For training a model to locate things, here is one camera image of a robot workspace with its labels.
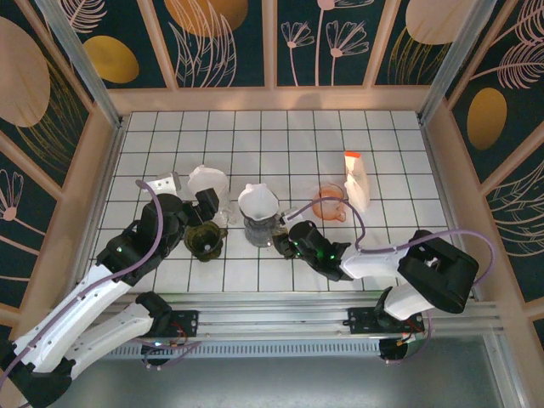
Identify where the white paper coffee filter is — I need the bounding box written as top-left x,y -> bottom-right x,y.
187,165 -> 228,200
237,182 -> 280,220

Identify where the clear plastic pitcher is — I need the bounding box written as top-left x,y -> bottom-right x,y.
212,199 -> 238,227

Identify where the clear plastic coffee dripper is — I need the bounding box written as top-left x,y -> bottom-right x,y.
189,169 -> 234,210

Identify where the gray transparent pitcher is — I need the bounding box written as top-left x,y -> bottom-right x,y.
244,224 -> 277,250

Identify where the green transparent coffee dripper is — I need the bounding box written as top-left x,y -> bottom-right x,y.
183,223 -> 230,262

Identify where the filter bag with orange top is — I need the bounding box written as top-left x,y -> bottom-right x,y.
343,150 -> 371,212

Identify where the orange transparent pitcher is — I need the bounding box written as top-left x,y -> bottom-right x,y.
312,182 -> 350,223

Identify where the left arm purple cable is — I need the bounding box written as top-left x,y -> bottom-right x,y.
0,178 -> 204,386

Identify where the aluminium frame rail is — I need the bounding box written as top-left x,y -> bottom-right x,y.
44,292 -> 507,343

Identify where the aluminium side rail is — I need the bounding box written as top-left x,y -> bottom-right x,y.
65,116 -> 131,309
419,118 -> 479,297

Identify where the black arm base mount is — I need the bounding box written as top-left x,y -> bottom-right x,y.
167,309 -> 201,339
346,306 -> 382,337

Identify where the slotted white cable duct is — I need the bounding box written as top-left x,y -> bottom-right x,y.
122,342 -> 382,360

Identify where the aluminium corner post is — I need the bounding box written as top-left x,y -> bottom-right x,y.
418,0 -> 496,127
32,0 -> 127,128

